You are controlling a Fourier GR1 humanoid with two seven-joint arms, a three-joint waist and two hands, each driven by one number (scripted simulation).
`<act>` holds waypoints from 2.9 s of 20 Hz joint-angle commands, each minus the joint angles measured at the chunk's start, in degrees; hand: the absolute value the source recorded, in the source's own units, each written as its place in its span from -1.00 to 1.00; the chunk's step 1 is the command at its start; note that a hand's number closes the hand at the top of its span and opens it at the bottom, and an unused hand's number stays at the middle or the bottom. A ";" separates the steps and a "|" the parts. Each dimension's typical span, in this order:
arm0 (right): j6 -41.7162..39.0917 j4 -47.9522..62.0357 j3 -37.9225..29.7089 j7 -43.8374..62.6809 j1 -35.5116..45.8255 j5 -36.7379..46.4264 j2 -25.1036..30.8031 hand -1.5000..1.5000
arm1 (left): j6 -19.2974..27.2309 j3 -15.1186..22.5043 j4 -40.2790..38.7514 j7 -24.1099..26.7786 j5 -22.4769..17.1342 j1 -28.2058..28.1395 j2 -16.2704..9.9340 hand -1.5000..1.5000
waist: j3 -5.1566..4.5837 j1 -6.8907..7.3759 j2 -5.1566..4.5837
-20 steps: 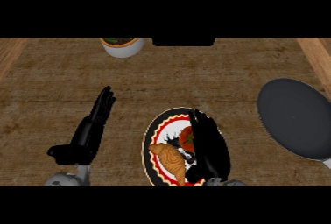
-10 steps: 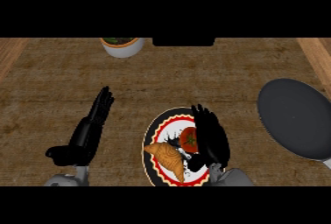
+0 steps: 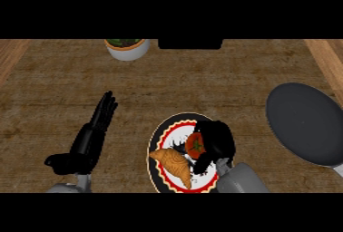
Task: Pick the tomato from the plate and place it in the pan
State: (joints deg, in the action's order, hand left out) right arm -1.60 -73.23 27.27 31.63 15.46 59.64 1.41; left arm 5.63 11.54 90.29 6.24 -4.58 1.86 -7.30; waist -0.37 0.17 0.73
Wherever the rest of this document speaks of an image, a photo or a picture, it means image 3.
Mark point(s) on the black appliance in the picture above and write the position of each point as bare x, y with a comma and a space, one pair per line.
190, 43

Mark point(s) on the white pot with green plant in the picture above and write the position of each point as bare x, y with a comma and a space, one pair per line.
128, 48

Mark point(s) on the white plate with red rim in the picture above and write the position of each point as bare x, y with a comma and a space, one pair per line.
178, 133

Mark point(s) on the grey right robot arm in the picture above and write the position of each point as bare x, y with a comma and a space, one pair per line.
239, 178

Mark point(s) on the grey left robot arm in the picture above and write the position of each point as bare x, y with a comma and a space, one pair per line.
72, 185

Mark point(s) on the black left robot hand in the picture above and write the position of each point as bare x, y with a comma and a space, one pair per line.
88, 145

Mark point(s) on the dark grey pan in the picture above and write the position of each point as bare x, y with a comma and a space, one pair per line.
307, 123

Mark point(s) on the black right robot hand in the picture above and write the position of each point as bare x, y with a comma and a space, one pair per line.
218, 139

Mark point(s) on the red tomato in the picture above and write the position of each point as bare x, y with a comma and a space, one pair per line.
195, 146

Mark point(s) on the golden croissant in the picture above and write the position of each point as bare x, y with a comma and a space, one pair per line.
175, 165

